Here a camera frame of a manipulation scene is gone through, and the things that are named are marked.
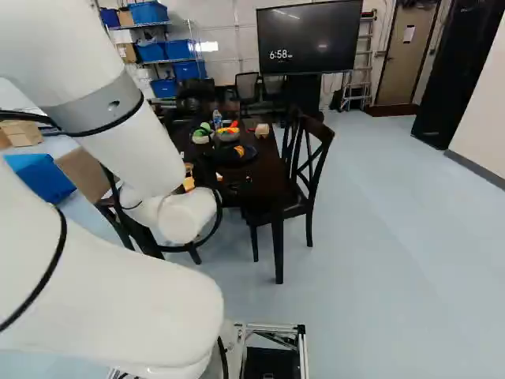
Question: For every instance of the stacked cardboard boxes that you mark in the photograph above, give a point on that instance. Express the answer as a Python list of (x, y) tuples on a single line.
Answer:
[(19, 132)]

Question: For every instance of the green toy vegetables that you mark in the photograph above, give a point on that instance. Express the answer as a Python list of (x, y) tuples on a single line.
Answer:
[(203, 132)]

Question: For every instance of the dark wooden cross-back chair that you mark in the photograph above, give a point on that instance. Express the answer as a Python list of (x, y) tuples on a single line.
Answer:
[(304, 158), (118, 221)]

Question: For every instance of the blue box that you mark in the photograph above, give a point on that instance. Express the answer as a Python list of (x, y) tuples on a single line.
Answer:
[(39, 177)]

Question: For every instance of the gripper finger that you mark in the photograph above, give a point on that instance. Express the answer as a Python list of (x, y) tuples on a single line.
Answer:
[(189, 184)]

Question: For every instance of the brown cardboard sheet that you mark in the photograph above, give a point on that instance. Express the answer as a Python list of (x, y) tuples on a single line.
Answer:
[(84, 173)]

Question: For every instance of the tan pastry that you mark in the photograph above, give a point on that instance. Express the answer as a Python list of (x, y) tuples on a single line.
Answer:
[(262, 129)]

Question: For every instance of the metal shelf with blue bins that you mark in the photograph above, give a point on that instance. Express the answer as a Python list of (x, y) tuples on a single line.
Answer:
[(158, 47)]

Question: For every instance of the bowl of colourful toy fruit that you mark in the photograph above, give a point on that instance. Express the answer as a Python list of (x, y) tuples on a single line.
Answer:
[(229, 132)]

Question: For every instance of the tall black cabinet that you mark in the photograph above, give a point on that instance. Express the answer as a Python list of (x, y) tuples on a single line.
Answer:
[(453, 71)]

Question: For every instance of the dark wooden table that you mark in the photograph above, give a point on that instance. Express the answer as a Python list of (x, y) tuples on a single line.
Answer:
[(260, 173)]

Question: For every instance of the large black screen on stand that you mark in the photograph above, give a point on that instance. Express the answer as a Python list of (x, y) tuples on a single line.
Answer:
[(309, 35)]

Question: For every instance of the orange and blue toy food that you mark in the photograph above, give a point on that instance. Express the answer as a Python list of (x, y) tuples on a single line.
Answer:
[(238, 151)]

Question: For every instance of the clear water bottle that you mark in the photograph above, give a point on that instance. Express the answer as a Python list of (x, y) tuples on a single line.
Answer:
[(217, 119)]

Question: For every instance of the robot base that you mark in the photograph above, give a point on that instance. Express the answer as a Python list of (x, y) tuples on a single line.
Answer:
[(272, 355)]

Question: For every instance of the black mesh office chair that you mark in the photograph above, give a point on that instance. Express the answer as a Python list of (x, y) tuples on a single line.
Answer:
[(273, 88), (248, 87)]

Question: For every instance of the metal ladder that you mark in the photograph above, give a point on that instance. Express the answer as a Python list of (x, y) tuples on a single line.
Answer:
[(361, 63)]

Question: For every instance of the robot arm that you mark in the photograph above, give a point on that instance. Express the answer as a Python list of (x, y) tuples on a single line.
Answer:
[(98, 284)]

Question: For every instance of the brown door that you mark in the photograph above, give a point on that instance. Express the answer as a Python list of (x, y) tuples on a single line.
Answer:
[(406, 55)]

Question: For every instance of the black round plate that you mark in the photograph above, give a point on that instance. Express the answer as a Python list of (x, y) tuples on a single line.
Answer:
[(227, 154)]

